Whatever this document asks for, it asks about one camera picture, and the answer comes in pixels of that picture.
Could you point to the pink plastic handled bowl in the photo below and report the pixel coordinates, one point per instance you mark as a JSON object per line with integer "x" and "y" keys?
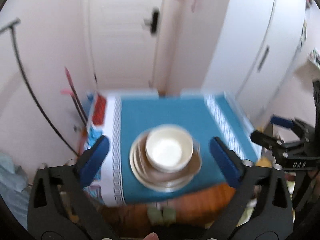
{"x": 151, "y": 174}

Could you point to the large yellow cartoon plate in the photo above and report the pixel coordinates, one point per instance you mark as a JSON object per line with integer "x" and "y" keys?
{"x": 167, "y": 187}

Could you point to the person's left hand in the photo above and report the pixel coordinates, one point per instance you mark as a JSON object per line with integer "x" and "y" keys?
{"x": 151, "y": 236}

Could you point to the teal blue tablecloth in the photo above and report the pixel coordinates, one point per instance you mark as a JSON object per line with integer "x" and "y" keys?
{"x": 123, "y": 119}

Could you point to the black door handle lock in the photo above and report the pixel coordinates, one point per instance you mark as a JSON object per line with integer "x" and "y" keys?
{"x": 152, "y": 24}

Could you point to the pink handled broom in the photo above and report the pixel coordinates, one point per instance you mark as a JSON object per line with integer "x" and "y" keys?
{"x": 73, "y": 94}

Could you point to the cream yellow bowl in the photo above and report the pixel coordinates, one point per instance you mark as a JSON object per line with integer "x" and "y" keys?
{"x": 169, "y": 148}

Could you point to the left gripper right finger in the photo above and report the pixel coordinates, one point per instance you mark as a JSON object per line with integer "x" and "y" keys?
{"x": 261, "y": 207}

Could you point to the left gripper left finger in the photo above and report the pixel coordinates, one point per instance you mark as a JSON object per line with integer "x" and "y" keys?
{"x": 58, "y": 206}

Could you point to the white door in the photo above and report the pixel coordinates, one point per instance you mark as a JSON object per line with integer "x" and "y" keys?
{"x": 122, "y": 51}

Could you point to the white wardrobe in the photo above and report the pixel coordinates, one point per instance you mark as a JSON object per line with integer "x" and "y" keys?
{"x": 257, "y": 44}

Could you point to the white wall shelf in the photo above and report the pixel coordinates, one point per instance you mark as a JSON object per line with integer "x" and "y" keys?
{"x": 314, "y": 57}

